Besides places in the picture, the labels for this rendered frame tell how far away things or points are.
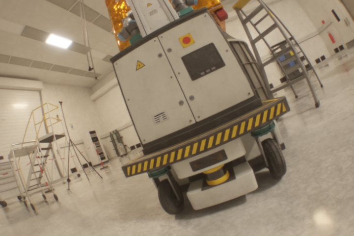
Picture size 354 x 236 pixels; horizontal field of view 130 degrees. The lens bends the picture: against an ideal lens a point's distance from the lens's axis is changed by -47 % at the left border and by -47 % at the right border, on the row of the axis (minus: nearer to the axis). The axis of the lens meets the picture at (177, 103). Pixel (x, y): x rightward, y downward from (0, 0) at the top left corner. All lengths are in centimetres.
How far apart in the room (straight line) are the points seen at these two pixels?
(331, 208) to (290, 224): 12
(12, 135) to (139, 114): 756
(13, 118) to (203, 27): 811
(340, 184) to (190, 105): 64
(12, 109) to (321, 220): 866
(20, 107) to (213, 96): 840
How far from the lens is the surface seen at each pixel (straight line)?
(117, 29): 323
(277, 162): 63
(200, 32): 72
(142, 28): 137
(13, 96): 872
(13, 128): 813
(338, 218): 50
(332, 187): 59
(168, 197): 68
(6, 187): 450
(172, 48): 71
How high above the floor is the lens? 39
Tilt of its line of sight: 8 degrees up
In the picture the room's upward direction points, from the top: 24 degrees counter-clockwise
